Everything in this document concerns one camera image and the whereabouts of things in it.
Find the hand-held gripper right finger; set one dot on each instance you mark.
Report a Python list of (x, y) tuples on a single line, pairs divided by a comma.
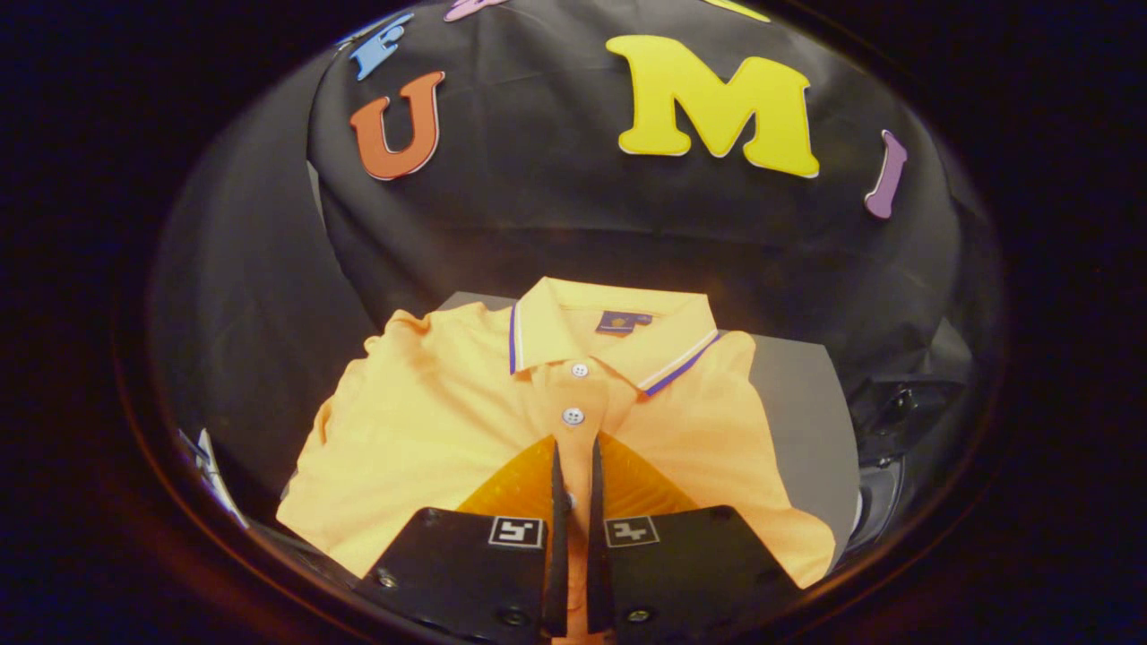
[(690, 573)]

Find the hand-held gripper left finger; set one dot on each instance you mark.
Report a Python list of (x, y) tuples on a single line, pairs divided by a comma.
[(466, 573)]

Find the orange polo shirt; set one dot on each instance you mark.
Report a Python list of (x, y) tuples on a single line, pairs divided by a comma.
[(430, 430)]

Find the dark glass washing machine lid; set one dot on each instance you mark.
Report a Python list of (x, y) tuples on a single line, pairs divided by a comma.
[(905, 408)]

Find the grey cabinet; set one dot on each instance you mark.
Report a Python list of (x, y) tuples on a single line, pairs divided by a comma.
[(802, 421)]

